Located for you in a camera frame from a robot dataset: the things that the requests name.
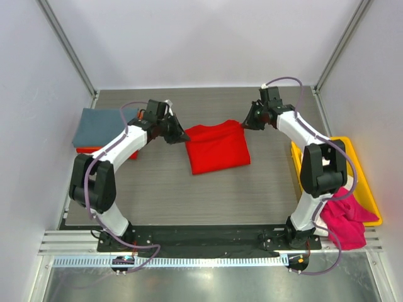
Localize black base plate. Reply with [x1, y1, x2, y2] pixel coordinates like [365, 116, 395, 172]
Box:
[97, 224, 322, 270]

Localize magenta t shirt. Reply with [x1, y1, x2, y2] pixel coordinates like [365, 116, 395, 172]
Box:
[321, 195, 378, 250]

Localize yellow plastic bin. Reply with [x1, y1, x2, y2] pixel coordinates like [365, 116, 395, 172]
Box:
[291, 137, 383, 227]

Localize folded orange t shirt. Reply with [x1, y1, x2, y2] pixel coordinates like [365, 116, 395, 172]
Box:
[76, 109, 145, 160]

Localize left aluminium frame post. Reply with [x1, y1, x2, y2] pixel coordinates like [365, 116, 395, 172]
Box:
[37, 0, 97, 98]

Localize folded grey t shirt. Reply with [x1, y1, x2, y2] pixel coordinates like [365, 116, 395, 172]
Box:
[72, 108, 126, 148]

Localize white t shirt in bin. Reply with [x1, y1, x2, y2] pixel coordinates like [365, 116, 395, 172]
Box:
[314, 174, 354, 237]

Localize right aluminium frame post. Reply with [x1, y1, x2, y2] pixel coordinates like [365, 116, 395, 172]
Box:
[312, 0, 373, 94]

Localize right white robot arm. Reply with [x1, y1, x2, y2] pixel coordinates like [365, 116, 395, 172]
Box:
[242, 85, 348, 249]

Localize red t shirt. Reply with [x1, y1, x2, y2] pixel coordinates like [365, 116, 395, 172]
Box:
[185, 120, 251, 175]

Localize slotted cable duct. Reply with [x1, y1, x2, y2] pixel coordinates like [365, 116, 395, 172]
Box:
[53, 254, 288, 269]

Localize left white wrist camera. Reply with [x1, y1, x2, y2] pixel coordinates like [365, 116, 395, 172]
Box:
[164, 99, 173, 115]

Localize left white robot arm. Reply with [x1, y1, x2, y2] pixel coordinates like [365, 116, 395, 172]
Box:
[69, 99, 190, 249]

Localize aluminium frame post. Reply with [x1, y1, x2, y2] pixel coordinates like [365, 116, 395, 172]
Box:
[312, 0, 373, 94]
[37, 0, 97, 98]

